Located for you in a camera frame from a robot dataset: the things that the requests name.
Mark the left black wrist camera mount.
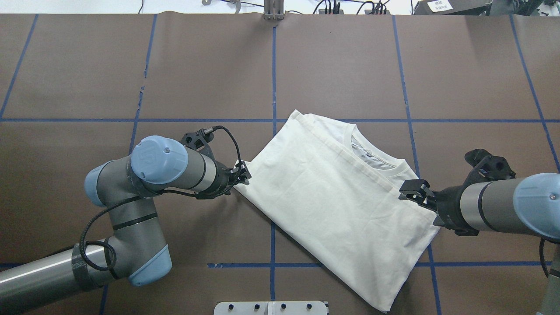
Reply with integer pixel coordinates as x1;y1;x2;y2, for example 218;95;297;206
179;127;215;160

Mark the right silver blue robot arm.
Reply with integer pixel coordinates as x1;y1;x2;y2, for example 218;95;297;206
399;173;560;259

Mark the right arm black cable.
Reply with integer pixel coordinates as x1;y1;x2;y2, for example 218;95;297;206
538;236;553;279

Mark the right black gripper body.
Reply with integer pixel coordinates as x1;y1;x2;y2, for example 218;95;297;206
434;185;479;237

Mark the black box white label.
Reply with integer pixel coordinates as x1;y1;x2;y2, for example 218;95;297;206
413;0;493;16

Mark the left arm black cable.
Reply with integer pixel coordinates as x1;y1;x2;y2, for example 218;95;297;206
79;126;243;273

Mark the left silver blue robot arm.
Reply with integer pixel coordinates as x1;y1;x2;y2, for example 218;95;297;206
1;127;251;315

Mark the black orange connector strip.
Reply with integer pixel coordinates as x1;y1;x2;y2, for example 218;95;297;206
312;0;390;15

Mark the aluminium frame post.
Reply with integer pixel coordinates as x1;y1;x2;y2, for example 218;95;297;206
263;0;285;21

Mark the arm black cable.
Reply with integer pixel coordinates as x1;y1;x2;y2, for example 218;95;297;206
538;236;553;279
79;126;243;273

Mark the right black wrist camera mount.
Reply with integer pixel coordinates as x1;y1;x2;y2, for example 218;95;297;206
463;149;516;187

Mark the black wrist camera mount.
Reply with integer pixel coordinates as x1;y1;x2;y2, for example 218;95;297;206
179;127;215;160
463;149;516;187

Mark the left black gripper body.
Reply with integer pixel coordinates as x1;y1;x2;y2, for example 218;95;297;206
195;160;238;200

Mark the cream long sleeve shirt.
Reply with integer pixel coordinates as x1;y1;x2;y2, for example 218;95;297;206
237;110;439;312

